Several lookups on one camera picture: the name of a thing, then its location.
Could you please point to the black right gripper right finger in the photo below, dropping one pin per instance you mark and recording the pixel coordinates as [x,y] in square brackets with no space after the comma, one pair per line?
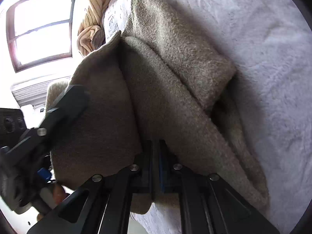
[208,204]

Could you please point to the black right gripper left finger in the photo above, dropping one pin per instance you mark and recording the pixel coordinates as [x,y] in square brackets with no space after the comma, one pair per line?
[102,204]

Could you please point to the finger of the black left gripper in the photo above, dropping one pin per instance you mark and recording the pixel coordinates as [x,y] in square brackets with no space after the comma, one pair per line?
[66,109]

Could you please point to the taupe knit sweater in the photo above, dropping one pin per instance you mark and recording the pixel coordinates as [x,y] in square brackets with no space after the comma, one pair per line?
[160,78]

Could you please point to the person left hand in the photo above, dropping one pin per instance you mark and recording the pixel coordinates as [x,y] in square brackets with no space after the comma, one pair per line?
[53,194]

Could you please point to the grey striped curtain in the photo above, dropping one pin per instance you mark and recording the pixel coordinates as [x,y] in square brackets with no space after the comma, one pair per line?
[34,92]

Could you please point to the cream striped blanket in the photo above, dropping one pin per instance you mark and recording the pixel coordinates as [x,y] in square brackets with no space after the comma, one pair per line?
[91,34]

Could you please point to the brown framed window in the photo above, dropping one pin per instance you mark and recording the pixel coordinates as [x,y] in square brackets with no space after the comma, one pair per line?
[39,32]

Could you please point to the white embossed bed cover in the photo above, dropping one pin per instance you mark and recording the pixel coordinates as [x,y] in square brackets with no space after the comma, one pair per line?
[270,42]

